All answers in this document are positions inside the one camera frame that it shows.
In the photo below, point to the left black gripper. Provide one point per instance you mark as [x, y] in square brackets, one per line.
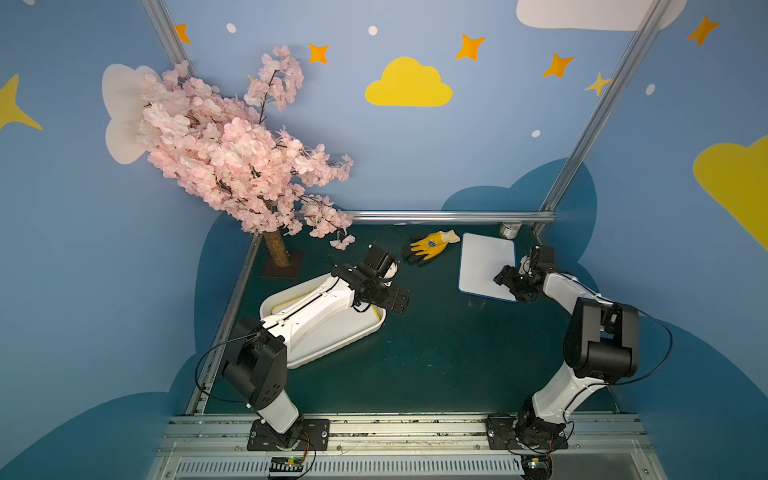
[381, 293]

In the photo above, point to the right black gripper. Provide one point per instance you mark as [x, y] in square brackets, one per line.
[516, 285]

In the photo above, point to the white plastic storage box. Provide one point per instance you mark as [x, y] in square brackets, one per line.
[331, 334]

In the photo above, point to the blue-edged whiteboard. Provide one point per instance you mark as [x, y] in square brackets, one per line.
[482, 258]

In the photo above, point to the yellow-edged whiteboard back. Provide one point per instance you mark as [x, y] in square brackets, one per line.
[280, 301]

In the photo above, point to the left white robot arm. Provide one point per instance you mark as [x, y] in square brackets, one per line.
[302, 324]

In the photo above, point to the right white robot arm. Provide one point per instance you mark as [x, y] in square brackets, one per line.
[600, 348]

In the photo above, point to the yellow black work glove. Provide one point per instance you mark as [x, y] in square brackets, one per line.
[422, 248]

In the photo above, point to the horizontal aluminium back bar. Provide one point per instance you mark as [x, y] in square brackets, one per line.
[450, 217]

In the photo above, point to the right green circuit board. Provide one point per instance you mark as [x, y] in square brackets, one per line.
[536, 468]

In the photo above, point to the green circuit board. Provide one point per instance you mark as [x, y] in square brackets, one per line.
[285, 467]
[536, 468]

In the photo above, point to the pink cherry blossom tree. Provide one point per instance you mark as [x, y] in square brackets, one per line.
[220, 149]

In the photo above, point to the left green circuit board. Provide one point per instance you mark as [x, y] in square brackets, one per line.
[285, 467]

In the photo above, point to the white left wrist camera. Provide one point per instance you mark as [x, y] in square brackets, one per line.
[391, 271]

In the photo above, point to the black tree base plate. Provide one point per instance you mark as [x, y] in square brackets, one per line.
[270, 269]

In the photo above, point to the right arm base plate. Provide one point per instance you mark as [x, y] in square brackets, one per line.
[505, 432]

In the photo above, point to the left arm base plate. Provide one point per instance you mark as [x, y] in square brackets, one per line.
[312, 434]

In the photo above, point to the aluminium front rail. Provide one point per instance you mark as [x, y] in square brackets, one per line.
[405, 446]

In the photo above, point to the left aluminium frame post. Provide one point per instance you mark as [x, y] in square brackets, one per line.
[165, 29]

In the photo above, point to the aluminium frame post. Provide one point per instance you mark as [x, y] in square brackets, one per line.
[165, 29]
[642, 40]

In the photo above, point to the right aluminium frame post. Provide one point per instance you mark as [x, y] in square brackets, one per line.
[642, 40]

